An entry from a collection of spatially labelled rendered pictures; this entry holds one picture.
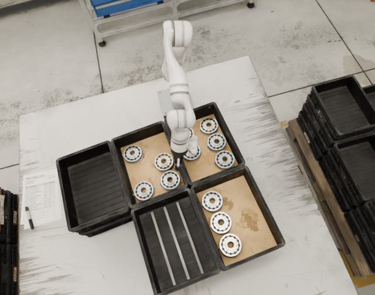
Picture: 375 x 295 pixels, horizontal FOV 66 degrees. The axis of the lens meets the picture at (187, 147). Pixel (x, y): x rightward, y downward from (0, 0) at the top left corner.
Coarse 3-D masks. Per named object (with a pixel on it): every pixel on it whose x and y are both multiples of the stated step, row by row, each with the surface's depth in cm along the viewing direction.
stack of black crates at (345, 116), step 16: (336, 80) 194; (352, 80) 196; (320, 96) 202; (336, 96) 201; (352, 96) 200; (304, 112) 218; (320, 112) 194; (336, 112) 196; (352, 112) 195; (368, 112) 189; (304, 128) 224; (320, 128) 199; (336, 128) 180; (352, 128) 190; (368, 128) 179; (320, 144) 206; (320, 160) 217
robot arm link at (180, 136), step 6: (168, 114) 103; (174, 114) 102; (168, 120) 103; (174, 120) 102; (174, 126) 104; (174, 132) 107; (180, 132) 110; (186, 132) 110; (174, 138) 111; (180, 138) 110; (186, 138) 112; (180, 144) 113
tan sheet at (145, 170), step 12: (132, 144) 161; (144, 144) 160; (156, 144) 160; (168, 144) 159; (144, 156) 157; (132, 168) 155; (144, 168) 154; (132, 180) 152; (144, 180) 151; (156, 180) 151; (144, 192) 149; (156, 192) 148
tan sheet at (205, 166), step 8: (200, 120) 164; (216, 120) 163; (192, 128) 162; (200, 136) 159; (208, 136) 159; (200, 144) 157; (208, 152) 155; (184, 160) 154; (200, 160) 153; (208, 160) 153; (224, 160) 152; (192, 168) 152; (200, 168) 152; (208, 168) 151; (216, 168) 151; (192, 176) 150; (200, 176) 150
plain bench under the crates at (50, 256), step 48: (96, 96) 193; (144, 96) 190; (192, 96) 186; (240, 96) 183; (48, 144) 181; (240, 144) 169; (288, 144) 167; (288, 192) 155; (48, 240) 156; (96, 240) 154; (288, 240) 145; (48, 288) 146; (96, 288) 144; (144, 288) 142; (192, 288) 140; (240, 288) 138; (288, 288) 136; (336, 288) 135
